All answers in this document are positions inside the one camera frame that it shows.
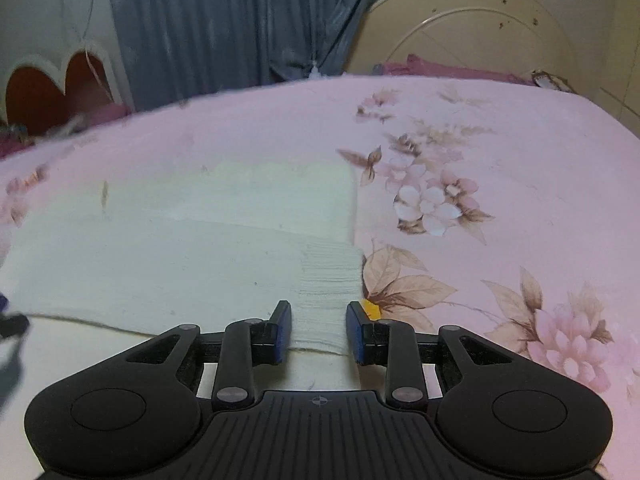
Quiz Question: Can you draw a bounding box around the magenta blanket by cream headboard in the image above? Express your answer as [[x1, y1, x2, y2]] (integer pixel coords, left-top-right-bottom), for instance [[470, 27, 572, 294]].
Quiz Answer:
[[372, 54, 534, 86]]

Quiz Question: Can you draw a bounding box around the cream round headboard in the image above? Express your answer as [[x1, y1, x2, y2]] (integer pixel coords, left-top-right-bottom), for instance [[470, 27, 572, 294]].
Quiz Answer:
[[345, 0, 587, 94]]

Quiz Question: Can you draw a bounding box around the white hanging cable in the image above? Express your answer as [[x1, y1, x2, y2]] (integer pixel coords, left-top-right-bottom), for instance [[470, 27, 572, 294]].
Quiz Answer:
[[60, 0, 116, 106]]

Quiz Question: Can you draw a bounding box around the red heart-shaped headboard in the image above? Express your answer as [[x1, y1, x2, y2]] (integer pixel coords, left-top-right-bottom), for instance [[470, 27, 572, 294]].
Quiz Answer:
[[1, 41, 131, 136]]

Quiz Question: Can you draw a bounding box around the blue grey curtain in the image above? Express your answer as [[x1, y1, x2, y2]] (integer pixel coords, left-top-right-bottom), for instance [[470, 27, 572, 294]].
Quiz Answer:
[[111, 0, 376, 110]]

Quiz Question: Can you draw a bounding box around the pink floral bed sheet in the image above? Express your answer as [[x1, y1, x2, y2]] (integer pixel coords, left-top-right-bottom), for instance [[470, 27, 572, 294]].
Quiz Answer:
[[1, 77, 639, 479]]

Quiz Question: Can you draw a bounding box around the patterned pillow right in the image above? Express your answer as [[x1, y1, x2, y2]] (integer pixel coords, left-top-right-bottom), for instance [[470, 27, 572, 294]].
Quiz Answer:
[[530, 70, 576, 94]]

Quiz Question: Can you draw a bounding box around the white knit garment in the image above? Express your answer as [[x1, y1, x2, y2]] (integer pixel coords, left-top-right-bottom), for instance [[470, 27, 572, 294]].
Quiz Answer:
[[1, 162, 362, 354]]

